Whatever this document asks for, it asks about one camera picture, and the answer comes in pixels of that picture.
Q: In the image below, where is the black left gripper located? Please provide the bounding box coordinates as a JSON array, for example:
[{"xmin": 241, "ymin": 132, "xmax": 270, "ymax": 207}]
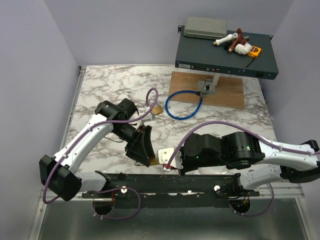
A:
[{"xmin": 112, "ymin": 122, "xmax": 155, "ymax": 167}]

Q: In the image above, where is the brass padlock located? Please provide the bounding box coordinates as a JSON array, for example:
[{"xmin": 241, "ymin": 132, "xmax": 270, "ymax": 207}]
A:
[
  {"xmin": 152, "ymin": 105, "xmax": 164, "ymax": 116},
  {"xmin": 134, "ymin": 157, "xmax": 160, "ymax": 167}
]

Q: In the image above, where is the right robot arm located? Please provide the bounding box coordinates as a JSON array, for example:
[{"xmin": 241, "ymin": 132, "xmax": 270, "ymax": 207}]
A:
[{"xmin": 179, "ymin": 131, "xmax": 320, "ymax": 196}]

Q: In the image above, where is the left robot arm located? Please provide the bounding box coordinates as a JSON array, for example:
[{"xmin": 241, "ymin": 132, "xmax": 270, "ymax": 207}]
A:
[{"xmin": 39, "ymin": 98, "xmax": 155, "ymax": 201}]

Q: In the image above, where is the white pipe elbow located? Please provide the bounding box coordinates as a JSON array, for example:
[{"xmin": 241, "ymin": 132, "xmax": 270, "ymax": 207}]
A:
[{"xmin": 234, "ymin": 42, "xmax": 253, "ymax": 55}]

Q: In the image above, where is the wooden board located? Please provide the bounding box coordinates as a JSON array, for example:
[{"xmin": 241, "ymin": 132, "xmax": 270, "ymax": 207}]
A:
[{"xmin": 169, "ymin": 71, "xmax": 245, "ymax": 110}]

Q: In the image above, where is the white pipe with brass end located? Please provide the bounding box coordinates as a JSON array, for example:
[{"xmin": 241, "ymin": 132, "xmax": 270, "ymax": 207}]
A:
[{"xmin": 213, "ymin": 32, "xmax": 239, "ymax": 46}]

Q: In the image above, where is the yellow tape measure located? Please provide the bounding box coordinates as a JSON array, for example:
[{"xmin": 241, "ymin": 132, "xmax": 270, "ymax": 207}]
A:
[{"xmin": 247, "ymin": 46, "xmax": 262, "ymax": 58}]

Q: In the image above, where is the brown pipe fitting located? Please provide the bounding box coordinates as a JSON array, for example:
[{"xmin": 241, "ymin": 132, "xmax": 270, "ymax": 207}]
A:
[{"xmin": 227, "ymin": 28, "xmax": 247, "ymax": 53}]

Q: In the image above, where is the grey plastic case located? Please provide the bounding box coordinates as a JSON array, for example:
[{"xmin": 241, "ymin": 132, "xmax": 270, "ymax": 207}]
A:
[{"xmin": 183, "ymin": 16, "xmax": 227, "ymax": 40}]

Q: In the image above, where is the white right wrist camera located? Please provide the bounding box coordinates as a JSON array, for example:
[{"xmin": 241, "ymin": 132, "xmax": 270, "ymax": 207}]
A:
[{"xmin": 157, "ymin": 147, "xmax": 179, "ymax": 172}]

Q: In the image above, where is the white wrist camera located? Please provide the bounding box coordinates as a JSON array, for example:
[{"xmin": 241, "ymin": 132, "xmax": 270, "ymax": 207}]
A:
[
  {"xmin": 157, "ymin": 147, "xmax": 179, "ymax": 172},
  {"xmin": 139, "ymin": 112, "xmax": 156, "ymax": 125}
]

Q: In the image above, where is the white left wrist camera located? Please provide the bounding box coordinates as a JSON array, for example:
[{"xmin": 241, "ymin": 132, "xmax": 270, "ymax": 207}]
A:
[{"xmin": 139, "ymin": 112, "xmax": 156, "ymax": 125}]

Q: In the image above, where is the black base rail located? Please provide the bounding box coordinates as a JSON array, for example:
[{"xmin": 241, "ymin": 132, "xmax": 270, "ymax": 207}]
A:
[{"xmin": 82, "ymin": 173, "xmax": 260, "ymax": 209}]

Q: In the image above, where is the blue cable loop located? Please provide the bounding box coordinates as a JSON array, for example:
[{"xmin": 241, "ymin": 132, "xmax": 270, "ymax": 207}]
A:
[{"xmin": 165, "ymin": 90, "xmax": 204, "ymax": 122}]

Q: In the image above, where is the grey metal socket bracket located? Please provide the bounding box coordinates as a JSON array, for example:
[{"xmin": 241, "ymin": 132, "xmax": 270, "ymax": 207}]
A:
[{"xmin": 198, "ymin": 78, "xmax": 216, "ymax": 97}]

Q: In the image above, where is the blue rack network switch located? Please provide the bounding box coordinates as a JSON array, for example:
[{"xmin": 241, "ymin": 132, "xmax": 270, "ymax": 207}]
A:
[{"xmin": 175, "ymin": 25, "xmax": 279, "ymax": 80}]

